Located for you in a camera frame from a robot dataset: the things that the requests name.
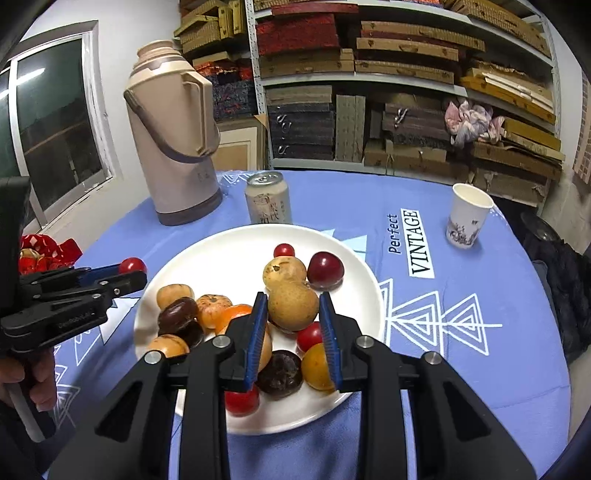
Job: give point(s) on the printed paper cup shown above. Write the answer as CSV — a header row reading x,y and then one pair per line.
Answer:
x,y
466,217

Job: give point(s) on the black jacket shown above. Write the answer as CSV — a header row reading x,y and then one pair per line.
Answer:
x,y
554,286

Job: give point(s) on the shelf of flat boxes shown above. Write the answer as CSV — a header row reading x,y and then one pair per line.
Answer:
x,y
300,124

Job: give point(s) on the dark red plum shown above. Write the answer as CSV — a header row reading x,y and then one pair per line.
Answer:
x,y
325,269

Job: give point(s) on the tan passion fruit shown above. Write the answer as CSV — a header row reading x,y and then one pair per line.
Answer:
x,y
175,295

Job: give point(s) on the crumpled pink cloth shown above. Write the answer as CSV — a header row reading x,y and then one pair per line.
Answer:
x,y
471,120

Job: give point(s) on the white plate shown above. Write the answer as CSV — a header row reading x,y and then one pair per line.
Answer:
x,y
355,295

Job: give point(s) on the dark brown mangosteen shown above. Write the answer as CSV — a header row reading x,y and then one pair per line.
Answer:
x,y
194,333
279,373
178,316

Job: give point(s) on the yellow-brown pear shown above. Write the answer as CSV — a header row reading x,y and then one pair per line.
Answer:
x,y
292,307
282,272

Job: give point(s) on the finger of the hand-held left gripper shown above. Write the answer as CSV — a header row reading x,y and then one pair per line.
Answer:
x,y
124,284
99,273

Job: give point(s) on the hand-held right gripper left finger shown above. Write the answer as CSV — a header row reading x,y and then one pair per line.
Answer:
x,y
256,341

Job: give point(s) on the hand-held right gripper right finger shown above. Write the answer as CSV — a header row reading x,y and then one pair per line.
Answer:
x,y
330,341

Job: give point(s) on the white beverage can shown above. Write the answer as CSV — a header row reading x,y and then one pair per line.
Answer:
x,y
270,203

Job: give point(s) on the person's left hand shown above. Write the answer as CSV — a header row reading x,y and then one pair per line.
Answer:
x,y
44,378

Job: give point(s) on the beige thermos flask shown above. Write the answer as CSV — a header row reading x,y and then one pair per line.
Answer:
x,y
175,161

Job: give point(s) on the blue printed tablecloth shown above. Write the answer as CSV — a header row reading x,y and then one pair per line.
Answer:
x,y
508,369

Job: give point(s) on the dark glass window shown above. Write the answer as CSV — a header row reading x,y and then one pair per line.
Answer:
x,y
60,115

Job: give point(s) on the red patterned bag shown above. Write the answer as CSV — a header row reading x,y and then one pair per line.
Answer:
x,y
51,247

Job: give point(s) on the white metal shelf rack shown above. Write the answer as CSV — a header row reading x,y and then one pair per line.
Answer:
x,y
323,83

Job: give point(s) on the cardboard picture frame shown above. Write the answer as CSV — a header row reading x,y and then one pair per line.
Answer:
x,y
240,143

